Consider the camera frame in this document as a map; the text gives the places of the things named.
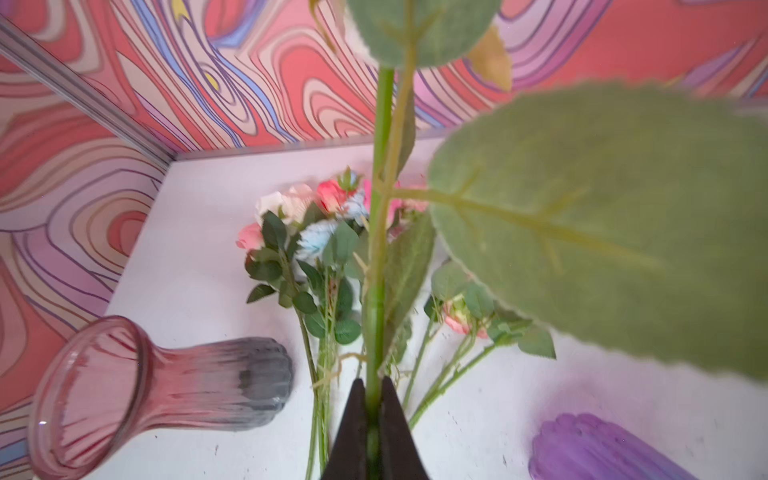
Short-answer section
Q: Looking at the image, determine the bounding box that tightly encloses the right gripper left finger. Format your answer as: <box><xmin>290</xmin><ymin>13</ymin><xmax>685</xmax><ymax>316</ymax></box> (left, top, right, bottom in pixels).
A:
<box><xmin>321</xmin><ymin>378</ymin><xmax>368</xmax><ymax>480</ymax></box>

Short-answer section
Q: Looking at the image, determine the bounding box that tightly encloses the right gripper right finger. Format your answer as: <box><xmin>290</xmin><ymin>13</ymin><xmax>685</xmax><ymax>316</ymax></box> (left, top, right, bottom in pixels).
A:
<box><xmin>378</xmin><ymin>377</ymin><xmax>429</xmax><ymax>480</ymax></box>

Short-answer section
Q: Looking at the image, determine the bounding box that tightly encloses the blue white rose stem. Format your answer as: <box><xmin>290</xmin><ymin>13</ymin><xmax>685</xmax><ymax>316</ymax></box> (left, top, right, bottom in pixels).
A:
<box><xmin>293</xmin><ymin>220</ymin><xmax>361</xmax><ymax>479</ymax></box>

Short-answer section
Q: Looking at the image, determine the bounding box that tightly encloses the pink carnation stem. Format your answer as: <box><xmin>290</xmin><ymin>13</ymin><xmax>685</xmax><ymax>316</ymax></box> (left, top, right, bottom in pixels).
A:
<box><xmin>359</xmin><ymin>173</ymin><xmax>430</xmax><ymax>229</ymax></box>

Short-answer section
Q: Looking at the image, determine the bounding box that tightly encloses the hot pink rose stem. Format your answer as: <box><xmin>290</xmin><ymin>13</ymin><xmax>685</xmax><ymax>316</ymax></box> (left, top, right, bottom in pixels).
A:
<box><xmin>339</xmin><ymin>1</ymin><xmax>767</xmax><ymax>479</ymax></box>

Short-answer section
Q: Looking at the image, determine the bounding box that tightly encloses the purple glass vase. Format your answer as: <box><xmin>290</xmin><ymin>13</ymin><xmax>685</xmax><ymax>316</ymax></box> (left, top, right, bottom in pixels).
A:
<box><xmin>528</xmin><ymin>413</ymin><xmax>694</xmax><ymax>479</ymax></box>

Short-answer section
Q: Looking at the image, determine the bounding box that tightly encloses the pink grey glass vase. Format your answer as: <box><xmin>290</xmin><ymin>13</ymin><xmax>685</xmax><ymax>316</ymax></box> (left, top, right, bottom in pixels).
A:
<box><xmin>27</xmin><ymin>316</ymin><xmax>294</xmax><ymax>479</ymax></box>

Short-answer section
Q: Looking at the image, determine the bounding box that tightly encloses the pink bud spray stem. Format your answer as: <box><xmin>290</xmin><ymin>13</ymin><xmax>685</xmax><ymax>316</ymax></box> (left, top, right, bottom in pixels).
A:
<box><xmin>403</xmin><ymin>260</ymin><xmax>557</xmax><ymax>428</ymax></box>

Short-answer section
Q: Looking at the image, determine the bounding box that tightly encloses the white rose stem on table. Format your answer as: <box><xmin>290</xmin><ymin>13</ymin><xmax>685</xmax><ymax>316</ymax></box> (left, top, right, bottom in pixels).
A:
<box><xmin>256</xmin><ymin>184</ymin><xmax>318</xmax><ymax>225</ymax></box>

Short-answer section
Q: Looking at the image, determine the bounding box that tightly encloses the red pink rose stem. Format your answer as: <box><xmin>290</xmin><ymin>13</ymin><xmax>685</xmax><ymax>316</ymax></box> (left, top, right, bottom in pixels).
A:
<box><xmin>316</xmin><ymin>167</ymin><xmax>361</xmax><ymax>215</ymax></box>

